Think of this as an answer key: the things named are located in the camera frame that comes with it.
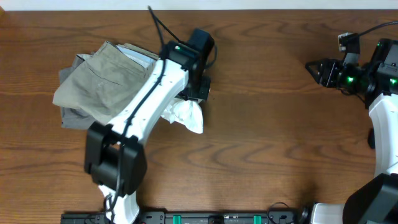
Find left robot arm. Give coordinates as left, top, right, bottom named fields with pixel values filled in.
left=84, top=29, right=215, bottom=223

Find folded khaki pants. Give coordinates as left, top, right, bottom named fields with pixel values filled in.
left=53, top=42, right=159, bottom=124

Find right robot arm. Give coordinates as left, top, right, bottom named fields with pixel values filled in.
left=305, top=33, right=397, bottom=223

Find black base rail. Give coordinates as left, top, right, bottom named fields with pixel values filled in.
left=60, top=210, right=310, bottom=224

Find white printed t-shirt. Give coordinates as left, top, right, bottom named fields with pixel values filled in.
left=161, top=98, right=203, bottom=134

